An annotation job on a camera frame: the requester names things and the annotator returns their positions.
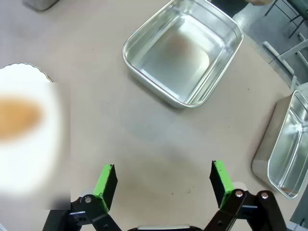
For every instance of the black trousers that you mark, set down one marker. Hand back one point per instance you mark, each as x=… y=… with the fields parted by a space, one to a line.
x=240 y=6

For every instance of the person's left hand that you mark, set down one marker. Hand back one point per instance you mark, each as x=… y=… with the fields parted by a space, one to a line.
x=261 y=1

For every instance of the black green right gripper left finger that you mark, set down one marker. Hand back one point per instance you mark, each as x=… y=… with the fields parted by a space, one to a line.
x=106 y=190

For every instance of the black folding chair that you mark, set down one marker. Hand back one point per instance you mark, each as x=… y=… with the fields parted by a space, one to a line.
x=303 y=6

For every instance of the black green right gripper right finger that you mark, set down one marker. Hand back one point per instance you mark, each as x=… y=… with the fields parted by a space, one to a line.
x=223 y=185

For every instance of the rectangular steel container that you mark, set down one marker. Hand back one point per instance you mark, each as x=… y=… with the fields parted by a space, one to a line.
x=183 y=60
x=288 y=149
x=41 y=4

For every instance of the white scalloped plate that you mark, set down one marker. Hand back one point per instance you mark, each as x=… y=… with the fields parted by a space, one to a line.
x=29 y=158

